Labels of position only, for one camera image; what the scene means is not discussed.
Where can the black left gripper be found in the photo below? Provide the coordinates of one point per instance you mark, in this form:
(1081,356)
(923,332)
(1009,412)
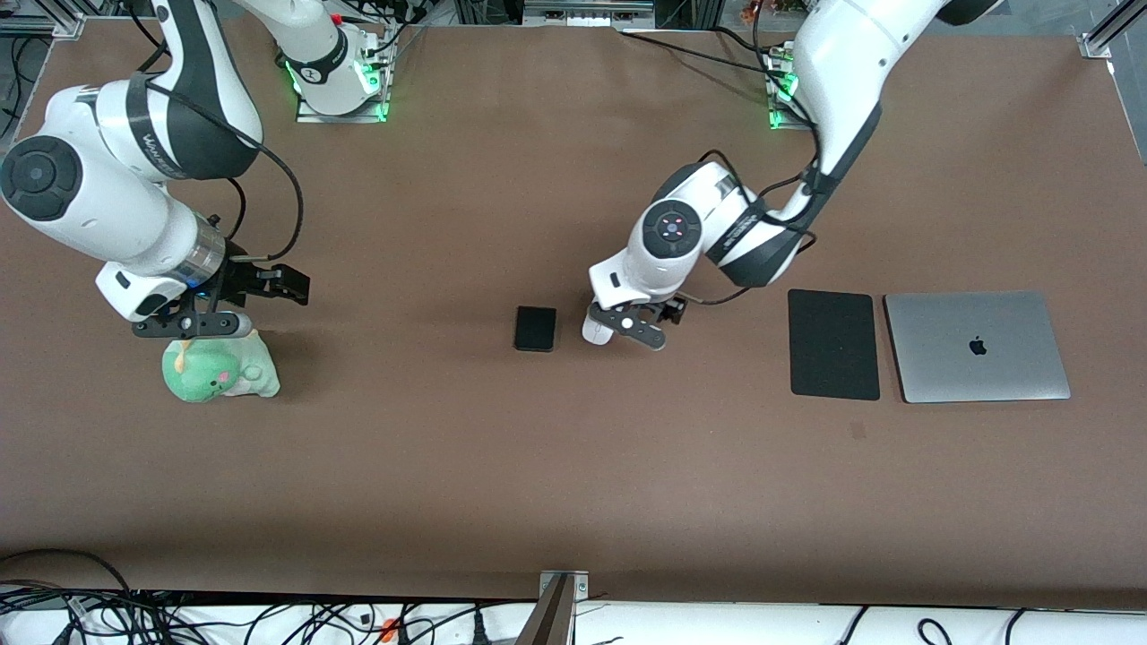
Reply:
(669,311)

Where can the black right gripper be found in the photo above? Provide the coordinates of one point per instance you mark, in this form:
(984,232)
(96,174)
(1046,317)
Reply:
(240,279)

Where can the white computer mouse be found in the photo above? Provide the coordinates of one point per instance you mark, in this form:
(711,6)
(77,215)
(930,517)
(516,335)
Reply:
(594,334)

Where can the small black square box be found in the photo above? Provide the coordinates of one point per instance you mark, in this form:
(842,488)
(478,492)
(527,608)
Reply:
(535,329)

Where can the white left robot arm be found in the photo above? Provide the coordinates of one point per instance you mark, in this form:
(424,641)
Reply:
(842,72)

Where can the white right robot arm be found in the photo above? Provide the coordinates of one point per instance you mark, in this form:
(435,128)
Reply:
(90,197)

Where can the black mouse pad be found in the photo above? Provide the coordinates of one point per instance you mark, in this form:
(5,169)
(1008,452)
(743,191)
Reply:
(833,345)

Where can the green dinosaur plush toy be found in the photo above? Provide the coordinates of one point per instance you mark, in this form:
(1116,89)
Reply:
(215,376)

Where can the silver closed laptop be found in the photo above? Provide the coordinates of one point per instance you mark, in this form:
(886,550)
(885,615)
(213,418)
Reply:
(950,358)

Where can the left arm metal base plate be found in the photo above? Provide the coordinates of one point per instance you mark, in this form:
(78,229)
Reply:
(778,112)

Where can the aluminium post with bracket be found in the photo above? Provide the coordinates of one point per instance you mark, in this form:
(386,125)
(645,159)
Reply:
(554,614)

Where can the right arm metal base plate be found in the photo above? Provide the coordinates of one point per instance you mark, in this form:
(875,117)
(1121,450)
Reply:
(387,85)

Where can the metal frame crossbar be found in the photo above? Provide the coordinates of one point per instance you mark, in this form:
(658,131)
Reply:
(587,11)

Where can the aluminium frame profile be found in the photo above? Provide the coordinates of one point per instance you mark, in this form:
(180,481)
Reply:
(45,18)
(1107,36)

